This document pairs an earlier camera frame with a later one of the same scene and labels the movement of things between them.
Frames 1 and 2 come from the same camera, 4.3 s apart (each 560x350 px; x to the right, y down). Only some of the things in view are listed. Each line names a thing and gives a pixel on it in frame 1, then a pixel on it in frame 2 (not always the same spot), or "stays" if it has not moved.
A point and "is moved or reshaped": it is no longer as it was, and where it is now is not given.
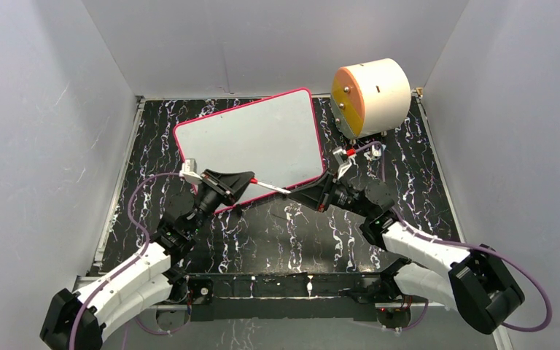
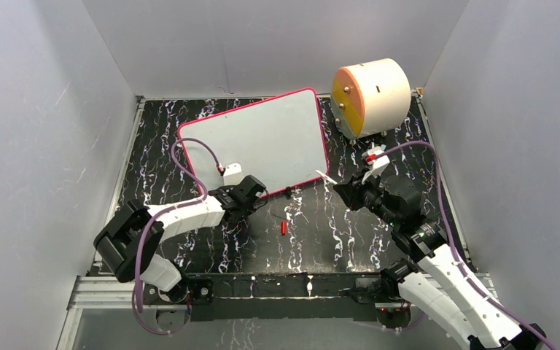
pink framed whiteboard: (276, 139) stays
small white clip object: (376, 154) stays
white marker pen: (275, 188) is moved or reshaped
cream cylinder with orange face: (370, 98) stays
